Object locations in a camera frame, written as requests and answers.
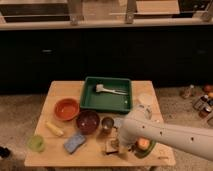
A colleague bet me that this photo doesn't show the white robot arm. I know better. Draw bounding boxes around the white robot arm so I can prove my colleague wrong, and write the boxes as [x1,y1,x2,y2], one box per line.
[118,104,213,161]

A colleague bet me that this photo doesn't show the dark maroon bowl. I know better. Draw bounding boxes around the dark maroon bowl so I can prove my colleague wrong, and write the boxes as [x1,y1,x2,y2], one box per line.
[76,110,100,135]

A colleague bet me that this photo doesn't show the orange red bowl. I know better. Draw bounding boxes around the orange red bowl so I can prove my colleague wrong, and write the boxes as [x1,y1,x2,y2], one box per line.
[54,98,80,121]

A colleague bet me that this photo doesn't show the green cucumber toy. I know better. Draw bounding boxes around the green cucumber toy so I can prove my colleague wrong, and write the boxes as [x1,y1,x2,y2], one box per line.
[134,141,156,159]

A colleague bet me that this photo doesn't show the red yellow apple toy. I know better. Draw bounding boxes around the red yellow apple toy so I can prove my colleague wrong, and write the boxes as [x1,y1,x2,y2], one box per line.
[137,138,150,150]

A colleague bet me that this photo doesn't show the pale blue cloth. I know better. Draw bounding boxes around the pale blue cloth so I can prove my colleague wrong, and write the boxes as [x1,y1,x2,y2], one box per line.
[114,117,123,128]

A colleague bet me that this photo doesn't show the small metal cup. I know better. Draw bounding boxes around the small metal cup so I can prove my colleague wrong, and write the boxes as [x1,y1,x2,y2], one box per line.
[101,117,114,134]

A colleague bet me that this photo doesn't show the blue sponge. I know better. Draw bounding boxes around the blue sponge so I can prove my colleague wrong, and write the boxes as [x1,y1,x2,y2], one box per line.
[64,132,86,154]

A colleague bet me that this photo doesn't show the white paper cup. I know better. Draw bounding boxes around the white paper cup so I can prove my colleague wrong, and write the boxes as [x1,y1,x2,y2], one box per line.
[138,93,153,105]

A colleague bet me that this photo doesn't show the green plastic tray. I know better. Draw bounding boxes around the green plastic tray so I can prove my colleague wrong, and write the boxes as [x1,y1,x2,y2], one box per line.
[80,77,133,114]

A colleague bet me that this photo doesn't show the wooden table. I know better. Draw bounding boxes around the wooden table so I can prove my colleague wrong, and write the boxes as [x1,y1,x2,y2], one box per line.
[25,81,176,168]

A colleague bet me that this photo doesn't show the yellow corn toy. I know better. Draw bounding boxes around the yellow corn toy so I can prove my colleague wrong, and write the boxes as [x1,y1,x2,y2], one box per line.
[46,122,64,136]

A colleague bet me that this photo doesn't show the light green plastic cup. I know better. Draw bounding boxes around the light green plastic cup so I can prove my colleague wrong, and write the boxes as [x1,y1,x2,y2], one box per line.
[27,135,45,152]

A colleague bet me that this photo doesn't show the items on floor right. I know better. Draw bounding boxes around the items on floor right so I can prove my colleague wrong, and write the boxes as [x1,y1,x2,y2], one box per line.
[180,85,213,119]

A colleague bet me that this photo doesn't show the black object on floor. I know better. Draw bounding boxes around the black object on floor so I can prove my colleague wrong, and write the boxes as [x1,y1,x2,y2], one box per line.
[0,146,11,158]

